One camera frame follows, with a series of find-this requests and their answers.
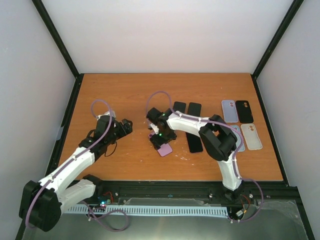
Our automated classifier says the purple-edged black smartphone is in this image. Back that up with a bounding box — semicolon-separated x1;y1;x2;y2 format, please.
154;143;173;157

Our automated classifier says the blue-edged black smartphone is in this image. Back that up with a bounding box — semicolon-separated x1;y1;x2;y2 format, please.
173;101;187;114

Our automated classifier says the lilac phone case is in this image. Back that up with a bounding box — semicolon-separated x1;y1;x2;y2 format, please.
221;100;239;123

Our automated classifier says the light blue phone case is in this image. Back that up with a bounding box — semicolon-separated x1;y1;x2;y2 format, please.
231;125;246;152

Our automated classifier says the black phone case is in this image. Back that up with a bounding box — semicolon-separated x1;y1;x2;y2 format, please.
235;100;254;124

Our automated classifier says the beige phone case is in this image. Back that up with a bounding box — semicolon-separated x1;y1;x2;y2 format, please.
240;123;263;151

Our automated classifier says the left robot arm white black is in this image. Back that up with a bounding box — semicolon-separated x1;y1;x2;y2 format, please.
19;113;133;232

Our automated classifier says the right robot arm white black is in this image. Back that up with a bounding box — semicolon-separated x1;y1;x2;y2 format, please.
146;107;244;202

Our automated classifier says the small green circuit board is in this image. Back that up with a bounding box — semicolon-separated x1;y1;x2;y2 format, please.
99;198;113;208

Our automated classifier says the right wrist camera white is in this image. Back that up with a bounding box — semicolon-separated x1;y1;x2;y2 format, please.
147;120;159;134

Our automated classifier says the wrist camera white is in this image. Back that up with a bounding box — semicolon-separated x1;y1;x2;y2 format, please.
147;120;159;134
95;110;116;120

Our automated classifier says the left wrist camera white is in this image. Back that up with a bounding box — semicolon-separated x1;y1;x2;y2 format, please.
95;110;116;120

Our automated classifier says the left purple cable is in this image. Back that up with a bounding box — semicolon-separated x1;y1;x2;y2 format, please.
24;99;130;231

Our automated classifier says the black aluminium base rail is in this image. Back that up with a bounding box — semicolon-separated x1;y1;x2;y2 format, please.
84;180;300;205

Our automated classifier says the light blue cable duct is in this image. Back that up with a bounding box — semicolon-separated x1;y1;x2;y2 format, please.
62;204;229;217

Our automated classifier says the left black frame post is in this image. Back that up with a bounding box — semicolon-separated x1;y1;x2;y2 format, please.
31;0;81;79

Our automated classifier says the black frame post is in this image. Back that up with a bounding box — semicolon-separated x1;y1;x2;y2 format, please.
252;0;305;79
31;0;81;79

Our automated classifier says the right black frame post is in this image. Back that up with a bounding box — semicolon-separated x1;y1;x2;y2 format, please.
252;0;305;79

